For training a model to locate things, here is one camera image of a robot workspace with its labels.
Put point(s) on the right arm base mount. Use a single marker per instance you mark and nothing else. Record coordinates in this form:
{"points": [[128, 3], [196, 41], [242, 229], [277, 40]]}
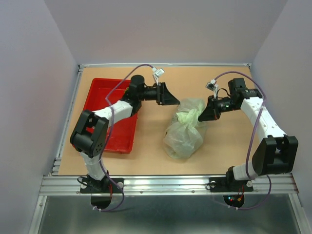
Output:
{"points": [[222, 185]]}

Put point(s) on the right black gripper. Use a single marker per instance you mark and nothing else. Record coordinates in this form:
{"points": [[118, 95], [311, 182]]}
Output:
{"points": [[212, 112]]}

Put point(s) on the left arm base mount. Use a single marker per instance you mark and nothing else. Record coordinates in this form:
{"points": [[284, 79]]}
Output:
{"points": [[89, 185]]}

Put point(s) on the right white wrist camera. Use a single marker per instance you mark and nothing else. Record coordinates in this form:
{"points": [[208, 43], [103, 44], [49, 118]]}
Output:
{"points": [[213, 86]]}

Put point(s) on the red plastic tray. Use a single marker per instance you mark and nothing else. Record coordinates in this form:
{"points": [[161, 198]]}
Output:
{"points": [[122, 138]]}

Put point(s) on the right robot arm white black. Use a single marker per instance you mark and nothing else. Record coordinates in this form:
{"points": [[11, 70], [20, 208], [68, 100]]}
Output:
{"points": [[276, 151]]}

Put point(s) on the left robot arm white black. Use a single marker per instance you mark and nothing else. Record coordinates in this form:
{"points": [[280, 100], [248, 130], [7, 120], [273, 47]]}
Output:
{"points": [[93, 128]]}

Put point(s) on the aluminium rail frame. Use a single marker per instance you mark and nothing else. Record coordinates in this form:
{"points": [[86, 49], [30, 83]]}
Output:
{"points": [[162, 195]]}

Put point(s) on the pale green plastic bag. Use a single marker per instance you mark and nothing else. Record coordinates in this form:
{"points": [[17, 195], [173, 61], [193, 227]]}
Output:
{"points": [[185, 134]]}

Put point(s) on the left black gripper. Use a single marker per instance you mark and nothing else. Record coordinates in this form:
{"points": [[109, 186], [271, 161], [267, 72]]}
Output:
{"points": [[164, 97]]}

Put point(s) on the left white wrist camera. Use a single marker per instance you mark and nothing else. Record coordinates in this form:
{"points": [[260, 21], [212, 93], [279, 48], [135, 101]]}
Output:
{"points": [[157, 73]]}

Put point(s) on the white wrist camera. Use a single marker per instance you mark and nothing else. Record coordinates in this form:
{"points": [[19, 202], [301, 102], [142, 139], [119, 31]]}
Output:
{"points": [[213, 86], [157, 73]]}

